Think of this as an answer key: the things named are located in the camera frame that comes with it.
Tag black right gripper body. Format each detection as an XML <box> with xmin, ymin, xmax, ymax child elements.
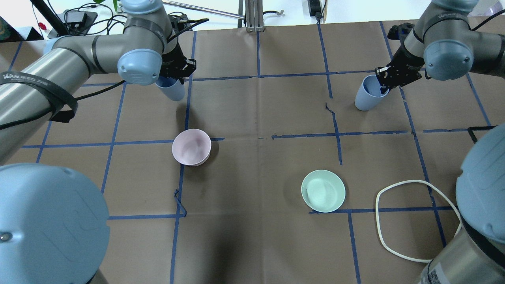
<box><xmin>375</xmin><ymin>24</ymin><xmax>425</xmax><ymax>89</ymax></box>

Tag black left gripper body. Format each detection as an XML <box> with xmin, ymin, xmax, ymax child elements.
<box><xmin>159</xmin><ymin>24</ymin><xmax>196</xmax><ymax>85</ymax></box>

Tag blue cup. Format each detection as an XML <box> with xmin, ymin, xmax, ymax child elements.
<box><xmin>155</xmin><ymin>76</ymin><xmax>185</xmax><ymax>102</ymax></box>
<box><xmin>355</xmin><ymin>75</ymin><xmax>390</xmax><ymax>111</ymax></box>

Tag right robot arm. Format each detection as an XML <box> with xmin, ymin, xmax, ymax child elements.
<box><xmin>375</xmin><ymin>0</ymin><xmax>505</xmax><ymax>284</ymax></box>

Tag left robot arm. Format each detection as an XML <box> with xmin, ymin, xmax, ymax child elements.
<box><xmin>0</xmin><ymin>0</ymin><xmax>196</xmax><ymax>284</ymax></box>

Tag pink bowl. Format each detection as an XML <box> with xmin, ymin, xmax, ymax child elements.
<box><xmin>172</xmin><ymin>128</ymin><xmax>212</xmax><ymax>167</ymax></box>

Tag black power adapter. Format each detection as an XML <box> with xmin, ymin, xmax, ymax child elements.
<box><xmin>62</xmin><ymin>11</ymin><xmax>87</xmax><ymax>29</ymax></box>

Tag green bowl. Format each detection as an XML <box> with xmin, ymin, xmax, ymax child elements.
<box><xmin>301</xmin><ymin>170</ymin><xmax>346</xmax><ymax>213</ymax></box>

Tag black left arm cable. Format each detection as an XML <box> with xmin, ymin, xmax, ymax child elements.
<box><xmin>0</xmin><ymin>17</ymin><xmax>209</xmax><ymax>131</ymax></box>

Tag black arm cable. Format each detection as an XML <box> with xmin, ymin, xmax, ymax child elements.
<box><xmin>0</xmin><ymin>17</ymin><xmax>209</xmax><ymax>131</ymax></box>
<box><xmin>468</xmin><ymin>8</ymin><xmax>505</xmax><ymax>34</ymax></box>

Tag aluminium frame post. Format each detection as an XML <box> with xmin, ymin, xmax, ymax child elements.
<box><xmin>239</xmin><ymin>0</ymin><xmax>265</xmax><ymax>34</ymax></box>

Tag white toaster power cable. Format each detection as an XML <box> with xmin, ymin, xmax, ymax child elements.
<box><xmin>375</xmin><ymin>180</ymin><xmax>463</xmax><ymax>263</ymax></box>

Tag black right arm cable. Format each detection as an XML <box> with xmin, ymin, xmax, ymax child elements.
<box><xmin>468</xmin><ymin>8</ymin><xmax>505</xmax><ymax>34</ymax></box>

